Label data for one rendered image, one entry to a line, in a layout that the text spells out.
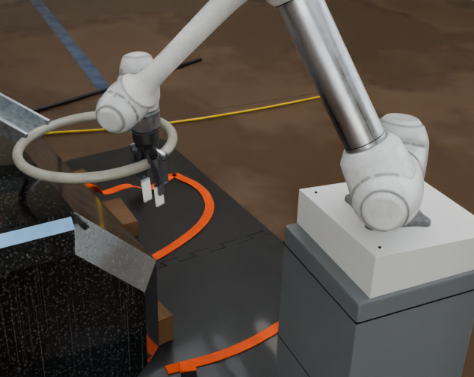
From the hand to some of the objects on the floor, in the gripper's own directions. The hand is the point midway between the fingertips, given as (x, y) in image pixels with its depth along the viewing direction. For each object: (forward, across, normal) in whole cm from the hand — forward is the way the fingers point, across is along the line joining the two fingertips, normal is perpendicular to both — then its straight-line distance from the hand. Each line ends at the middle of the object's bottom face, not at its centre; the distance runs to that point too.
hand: (152, 192), depth 222 cm
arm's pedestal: (+92, -51, -28) cm, 109 cm away
